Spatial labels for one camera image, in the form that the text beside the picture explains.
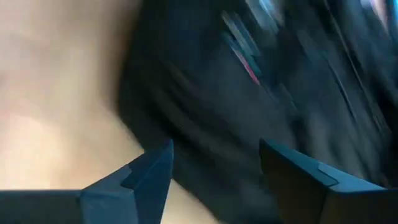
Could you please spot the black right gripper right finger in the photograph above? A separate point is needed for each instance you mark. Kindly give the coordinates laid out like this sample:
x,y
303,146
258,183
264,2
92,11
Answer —
x,y
295,193

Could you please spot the black and grey backpack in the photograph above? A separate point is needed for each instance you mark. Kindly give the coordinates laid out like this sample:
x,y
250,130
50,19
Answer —
x,y
202,93

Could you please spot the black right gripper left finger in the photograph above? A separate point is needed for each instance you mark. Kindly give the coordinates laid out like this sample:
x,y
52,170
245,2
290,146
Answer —
x,y
124,202

